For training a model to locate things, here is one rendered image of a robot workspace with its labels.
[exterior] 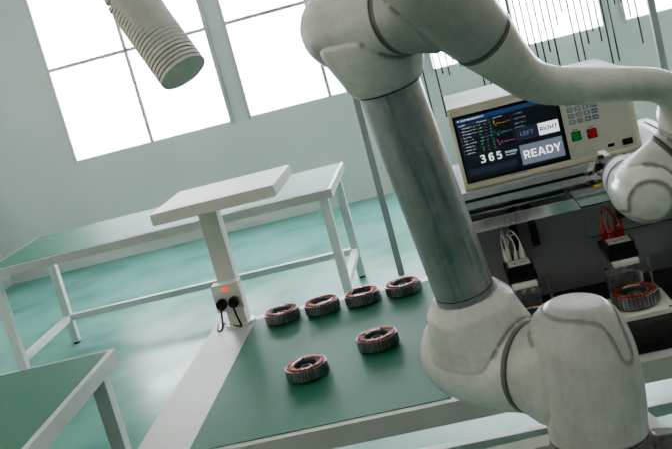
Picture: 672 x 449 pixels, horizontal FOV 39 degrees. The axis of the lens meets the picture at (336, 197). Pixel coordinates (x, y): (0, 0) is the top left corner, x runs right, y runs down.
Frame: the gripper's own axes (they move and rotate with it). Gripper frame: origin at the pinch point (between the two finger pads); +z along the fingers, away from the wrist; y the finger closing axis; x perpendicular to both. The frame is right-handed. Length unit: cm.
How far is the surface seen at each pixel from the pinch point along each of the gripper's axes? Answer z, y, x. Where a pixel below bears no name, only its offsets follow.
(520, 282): 27.9, -21.4, -30.2
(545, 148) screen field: 36.3, -7.7, -1.2
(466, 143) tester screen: 36.3, -25.9, 4.7
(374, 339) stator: 38, -61, -40
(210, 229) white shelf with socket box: 91, -109, -11
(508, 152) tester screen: 36.3, -16.6, 0.0
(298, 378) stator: 27, -80, -41
